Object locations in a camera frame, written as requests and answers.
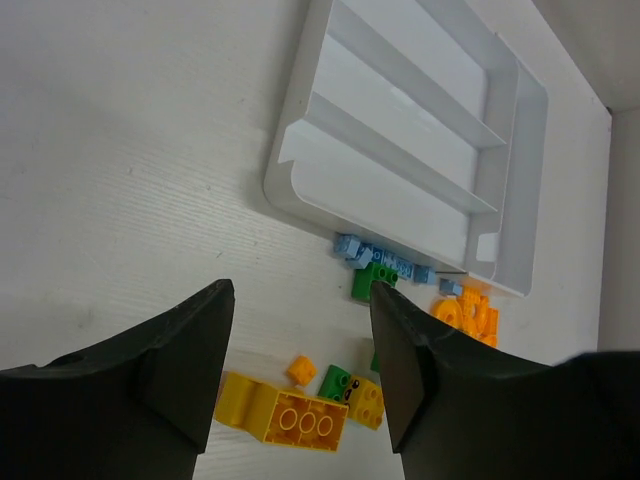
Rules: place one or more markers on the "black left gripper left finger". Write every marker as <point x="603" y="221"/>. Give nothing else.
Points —
<point x="138" y="405"/>

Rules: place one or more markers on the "small orange round lego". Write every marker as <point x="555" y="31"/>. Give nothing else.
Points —
<point x="301" y="371"/>

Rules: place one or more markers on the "green L-shaped lego brick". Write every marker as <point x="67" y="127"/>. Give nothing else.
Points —
<point x="364" y="278"/>

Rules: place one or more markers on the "orange lego pieces cluster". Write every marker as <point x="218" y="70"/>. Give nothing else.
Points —
<point x="479" y="319"/>

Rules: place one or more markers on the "light blue lego row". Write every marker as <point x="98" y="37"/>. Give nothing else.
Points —
<point x="359" y="255"/>

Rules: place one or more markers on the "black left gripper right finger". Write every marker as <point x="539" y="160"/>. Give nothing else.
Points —
<point x="459" y="409"/>

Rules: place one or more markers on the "yellow lego brick with face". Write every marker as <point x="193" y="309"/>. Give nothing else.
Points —
<point x="365" y="402"/>

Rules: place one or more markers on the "large yellow arch lego brick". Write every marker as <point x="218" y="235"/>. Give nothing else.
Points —
<point x="278" y="416"/>

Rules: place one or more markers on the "white divided plastic tray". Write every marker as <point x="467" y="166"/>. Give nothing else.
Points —
<point x="414" y="126"/>

